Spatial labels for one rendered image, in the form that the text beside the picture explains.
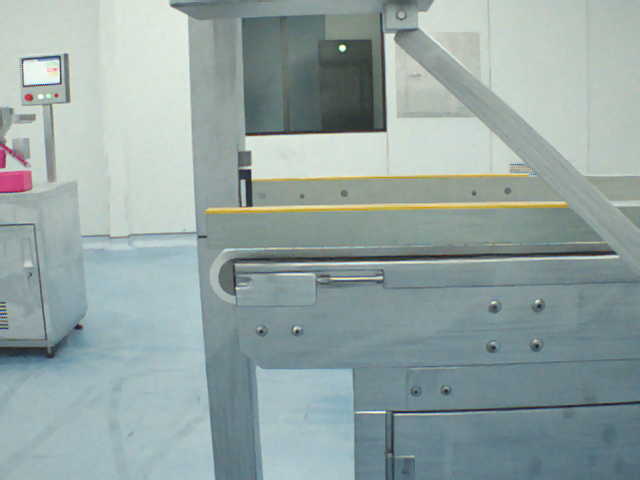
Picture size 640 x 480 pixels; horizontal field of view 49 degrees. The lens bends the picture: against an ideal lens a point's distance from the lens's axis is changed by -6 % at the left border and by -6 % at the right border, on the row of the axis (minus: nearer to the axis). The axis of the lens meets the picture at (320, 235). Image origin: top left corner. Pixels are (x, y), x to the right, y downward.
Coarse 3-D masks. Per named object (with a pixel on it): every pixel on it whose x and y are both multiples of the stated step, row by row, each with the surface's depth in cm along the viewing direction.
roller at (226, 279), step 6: (234, 258) 66; (240, 258) 66; (246, 258) 67; (252, 258) 68; (258, 258) 70; (264, 258) 72; (270, 258) 77; (228, 264) 65; (222, 270) 65; (228, 270) 65; (222, 276) 66; (228, 276) 66; (234, 276) 65; (222, 282) 66; (228, 282) 66; (234, 282) 65; (222, 288) 66; (228, 288) 66; (234, 288) 66; (228, 294) 66; (234, 294) 66
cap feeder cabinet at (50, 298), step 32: (32, 192) 303; (64, 192) 336; (0, 224) 305; (32, 224) 306; (64, 224) 335; (0, 256) 307; (32, 256) 308; (64, 256) 334; (0, 288) 310; (32, 288) 310; (64, 288) 332; (0, 320) 313; (32, 320) 313; (64, 320) 330
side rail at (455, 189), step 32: (256, 192) 90; (288, 192) 90; (320, 192) 90; (352, 192) 90; (384, 192) 89; (416, 192) 89; (448, 192) 89; (480, 192) 89; (512, 192) 88; (544, 192) 88; (608, 192) 88
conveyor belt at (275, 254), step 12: (228, 252) 66; (240, 252) 66; (252, 252) 66; (264, 252) 66; (276, 252) 65; (288, 252) 65; (300, 252) 65; (312, 252) 65; (324, 252) 65; (336, 252) 65; (348, 252) 65; (360, 252) 65; (372, 252) 65; (384, 252) 65; (396, 252) 65; (408, 252) 65; (420, 252) 65; (432, 252) 65; (444, 252) 65; (456, 252) 65; (468, 252) 64; (480, 252) 64; (492, 252) 64; (504, 252) 64; (516, 252) 64; (528, 252) 64; (216, 264) 66; (216, 276) 66; (216, 288) 66; (228, 300) 67
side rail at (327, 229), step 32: (224, 224) 64; (256, 224) 63; (288, 224) 63; (320, 224) 63; (352, 224) 63; (384, 224) 63; (416, 224) 63; (448, 224) 62; (480, 224) 62; (512, 224) 62; (544, 224) 62; (576, 224) 62
